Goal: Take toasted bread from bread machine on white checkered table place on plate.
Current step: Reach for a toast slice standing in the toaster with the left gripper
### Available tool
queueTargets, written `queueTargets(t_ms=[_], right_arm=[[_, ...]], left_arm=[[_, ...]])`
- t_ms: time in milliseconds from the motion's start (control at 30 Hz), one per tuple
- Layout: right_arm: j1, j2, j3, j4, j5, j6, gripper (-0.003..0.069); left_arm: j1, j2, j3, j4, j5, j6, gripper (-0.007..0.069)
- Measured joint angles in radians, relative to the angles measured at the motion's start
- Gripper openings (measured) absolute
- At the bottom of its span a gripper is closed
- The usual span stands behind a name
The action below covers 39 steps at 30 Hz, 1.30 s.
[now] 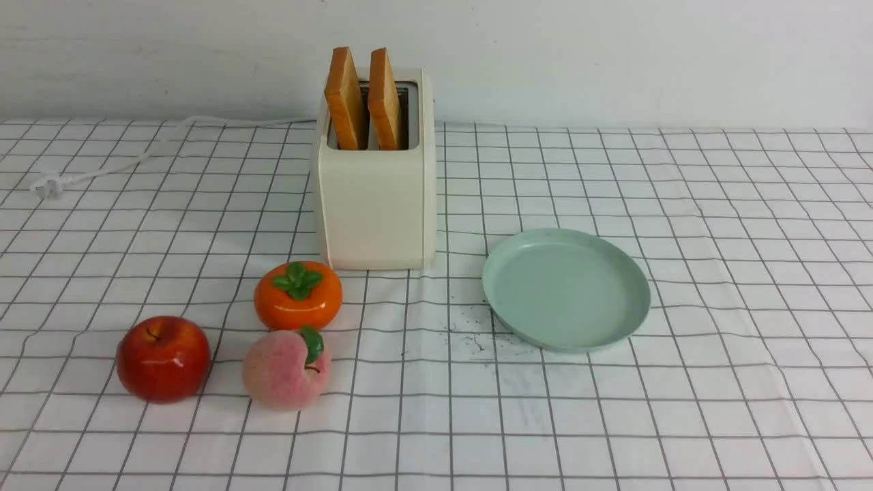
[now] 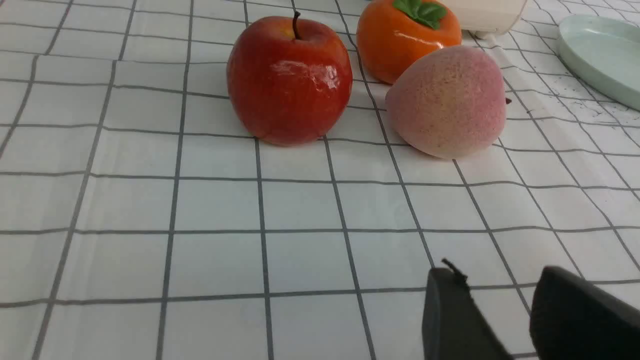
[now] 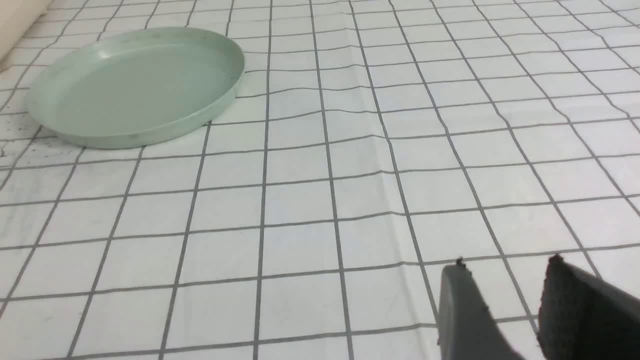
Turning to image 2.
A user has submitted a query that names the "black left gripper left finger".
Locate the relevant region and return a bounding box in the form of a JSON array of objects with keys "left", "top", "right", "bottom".
[{"left": 422, "top": 259, "right": 513, "bottom": 360}]

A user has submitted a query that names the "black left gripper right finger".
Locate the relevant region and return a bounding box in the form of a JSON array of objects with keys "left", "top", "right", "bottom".
[{"left": 529, "top": 266, "right": 640, "bottom": 360}]

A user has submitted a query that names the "pink peach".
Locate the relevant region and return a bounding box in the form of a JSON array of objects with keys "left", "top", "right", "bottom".
[{"left": 385, "top": 45, "right": 508, "bottom": 160}]

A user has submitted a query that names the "light green plate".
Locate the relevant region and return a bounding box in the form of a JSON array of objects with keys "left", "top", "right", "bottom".
[{"left": 557, "top": 14, "right": 640, "bottom": 110}]

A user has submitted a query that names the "red apple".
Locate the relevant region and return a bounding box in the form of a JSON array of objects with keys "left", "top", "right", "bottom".
[{"left": 226, "top": 11, "right": 354, "bottom": 146}]

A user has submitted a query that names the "orange persimmon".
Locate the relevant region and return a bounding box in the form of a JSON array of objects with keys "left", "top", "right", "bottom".
[{"left": 356, "top": 0, "right": 462, "bottom": 84}]

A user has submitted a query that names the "white grid tablecloth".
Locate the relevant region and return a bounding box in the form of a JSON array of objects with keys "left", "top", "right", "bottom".
[{"left": 0, "top": 0, "right": 639, "bottom": 360}]

